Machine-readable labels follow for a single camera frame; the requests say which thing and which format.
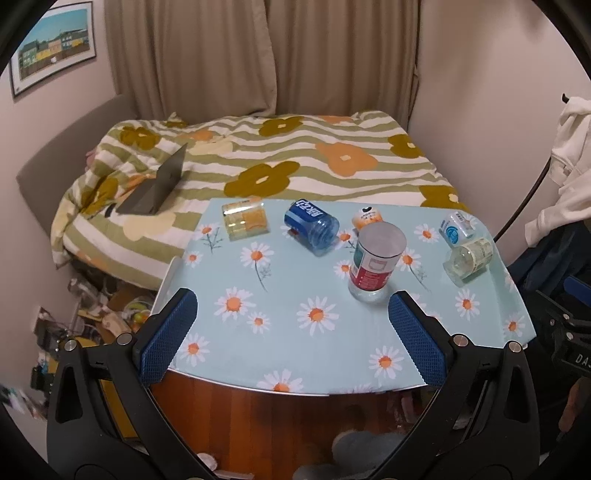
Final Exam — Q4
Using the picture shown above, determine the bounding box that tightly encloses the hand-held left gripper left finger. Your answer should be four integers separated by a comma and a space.
46, 288, 199, 464

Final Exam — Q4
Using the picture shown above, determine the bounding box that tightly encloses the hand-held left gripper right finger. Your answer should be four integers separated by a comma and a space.
388, 290, 542, 467

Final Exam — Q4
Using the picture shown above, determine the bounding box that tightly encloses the red label clear cup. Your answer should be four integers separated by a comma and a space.
348, 222, 408, 304

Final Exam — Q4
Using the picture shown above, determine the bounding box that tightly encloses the pale label clear cup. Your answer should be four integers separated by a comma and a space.
443, 238, 495, 287

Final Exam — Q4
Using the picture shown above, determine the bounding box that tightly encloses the light blue label clear cup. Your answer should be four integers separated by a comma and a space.
438, 211, 478, 251

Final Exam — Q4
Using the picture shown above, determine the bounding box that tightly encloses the orange label clear cup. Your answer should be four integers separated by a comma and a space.
352, 207, 386, 232

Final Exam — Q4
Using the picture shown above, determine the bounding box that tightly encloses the yellow label clear cup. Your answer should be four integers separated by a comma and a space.
222, 200, 270, 241

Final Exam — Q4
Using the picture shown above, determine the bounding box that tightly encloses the floor clutter pile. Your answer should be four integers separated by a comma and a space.
0, 263, 158, 421

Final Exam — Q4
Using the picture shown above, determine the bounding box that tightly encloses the dark blue garment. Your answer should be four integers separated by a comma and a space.
507, 222, 591, 301

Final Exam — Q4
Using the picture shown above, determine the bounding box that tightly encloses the person's grey socked foot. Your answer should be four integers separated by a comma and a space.
331, 430, 409, 467

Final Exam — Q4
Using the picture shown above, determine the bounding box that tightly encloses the daisy print tablecloth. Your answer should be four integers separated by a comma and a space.
165, 198, 537, 394

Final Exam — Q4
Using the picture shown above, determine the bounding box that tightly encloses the black curved rod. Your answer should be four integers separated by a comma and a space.
493, 154, 555, 243

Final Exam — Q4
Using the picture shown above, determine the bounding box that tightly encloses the grey laptop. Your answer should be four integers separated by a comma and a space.
115, 143, 189, 216

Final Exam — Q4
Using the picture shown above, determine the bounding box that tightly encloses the white hanging garment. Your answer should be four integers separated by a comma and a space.
525, 95, 591, 250

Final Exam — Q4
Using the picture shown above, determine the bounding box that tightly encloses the grey bed headboard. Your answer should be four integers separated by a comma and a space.
17, 93, 139, 241

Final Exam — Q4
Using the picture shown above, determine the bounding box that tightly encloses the floral striped blanket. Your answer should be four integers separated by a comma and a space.
50, 111, 469, 291

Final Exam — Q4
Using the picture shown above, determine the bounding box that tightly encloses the beige curtain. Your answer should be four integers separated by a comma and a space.
102, 0, 423, 132

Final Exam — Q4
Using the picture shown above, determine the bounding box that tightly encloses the white table frame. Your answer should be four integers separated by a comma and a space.
148, 257, 184, 324

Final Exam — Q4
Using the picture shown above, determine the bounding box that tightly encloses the framed wall picture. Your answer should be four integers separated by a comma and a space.
9, 1, 98, 99

